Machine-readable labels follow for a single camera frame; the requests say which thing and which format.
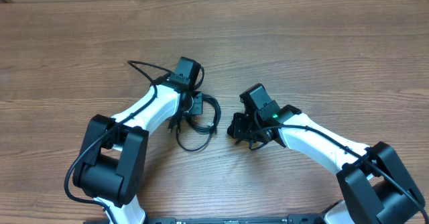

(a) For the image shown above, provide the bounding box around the black USB cable bundle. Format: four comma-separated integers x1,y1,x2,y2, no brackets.
167,93,222,153

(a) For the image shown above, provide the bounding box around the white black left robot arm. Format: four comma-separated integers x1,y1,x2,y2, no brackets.
64,57,204,223

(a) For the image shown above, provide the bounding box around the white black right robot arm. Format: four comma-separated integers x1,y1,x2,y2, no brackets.
227,83,428,224

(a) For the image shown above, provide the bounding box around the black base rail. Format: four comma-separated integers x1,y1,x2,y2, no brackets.
83,213,336,224

